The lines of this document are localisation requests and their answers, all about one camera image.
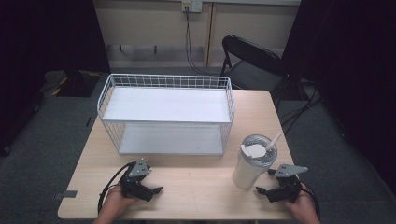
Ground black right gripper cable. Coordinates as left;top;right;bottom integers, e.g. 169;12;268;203
299;181;322;218

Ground black stand base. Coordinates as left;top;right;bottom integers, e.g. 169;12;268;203
39;69;102;98

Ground black wall socket cable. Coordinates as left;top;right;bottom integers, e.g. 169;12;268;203
184;7;220;77

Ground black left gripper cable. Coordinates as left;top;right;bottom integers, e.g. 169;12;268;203
97;162;134;217

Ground white tumbler cup with lid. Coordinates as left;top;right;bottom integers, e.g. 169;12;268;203
232;133;278;190

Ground grey floor tape strip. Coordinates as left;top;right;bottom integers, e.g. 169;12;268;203
51;189;78;201

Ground white wire shelf rack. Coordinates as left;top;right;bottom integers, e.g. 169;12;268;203
96;73;235;157

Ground white wall socket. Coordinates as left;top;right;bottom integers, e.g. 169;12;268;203
181;0;204;14

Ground person's left hand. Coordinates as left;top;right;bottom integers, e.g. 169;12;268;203
103;184;138;219

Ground person's right hand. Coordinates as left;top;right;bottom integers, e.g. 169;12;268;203
284;189;317;219

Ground white drinking straw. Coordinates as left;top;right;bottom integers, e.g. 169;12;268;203
265;132;282;153

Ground black floor cables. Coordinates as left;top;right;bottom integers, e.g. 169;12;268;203
275;78;326;136

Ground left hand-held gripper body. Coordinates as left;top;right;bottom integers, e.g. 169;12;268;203
119;159;154;203

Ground black folding chair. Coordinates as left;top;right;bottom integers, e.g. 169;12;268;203
219;35;289;96

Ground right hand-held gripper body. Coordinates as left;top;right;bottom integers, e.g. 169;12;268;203
266;163;309;203

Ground black curtain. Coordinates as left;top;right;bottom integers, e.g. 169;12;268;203
280;0;396;195
0;0;111;157

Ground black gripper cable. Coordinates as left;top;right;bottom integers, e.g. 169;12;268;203
97;162;134;217
299;181;322;218

